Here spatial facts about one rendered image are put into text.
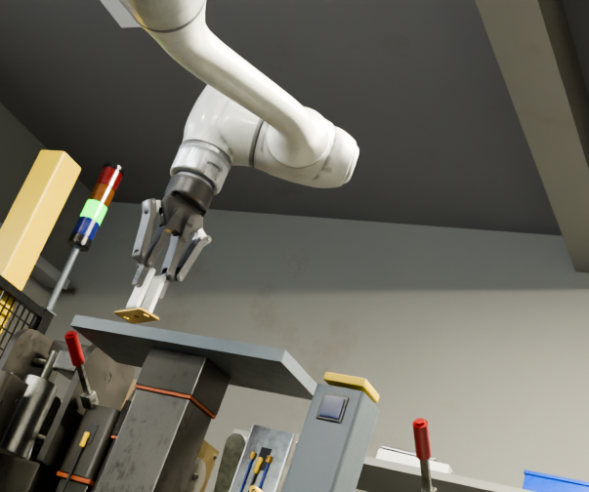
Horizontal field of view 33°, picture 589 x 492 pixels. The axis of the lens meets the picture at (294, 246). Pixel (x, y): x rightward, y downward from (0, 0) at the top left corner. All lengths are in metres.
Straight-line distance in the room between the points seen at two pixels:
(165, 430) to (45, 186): 1.75
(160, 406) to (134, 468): 0.09
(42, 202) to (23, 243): 0.14
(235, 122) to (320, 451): 0.60
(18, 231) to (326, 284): 2.34
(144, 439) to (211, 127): 0.53
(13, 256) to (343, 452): 1.85
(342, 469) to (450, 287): 3.54
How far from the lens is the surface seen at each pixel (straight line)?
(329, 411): 1.28
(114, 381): 1.71
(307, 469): 1.27
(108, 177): 3.18
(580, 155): 3.84
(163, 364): 1.43
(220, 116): 1.63
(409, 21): 3.72
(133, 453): 1.40
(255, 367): 1.37
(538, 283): 4.66
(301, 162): 1.57
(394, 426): 4.54
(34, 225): 3.01
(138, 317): 1.54
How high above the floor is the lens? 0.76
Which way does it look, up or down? 24 degrees up
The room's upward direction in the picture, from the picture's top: 20 degrees clockwise
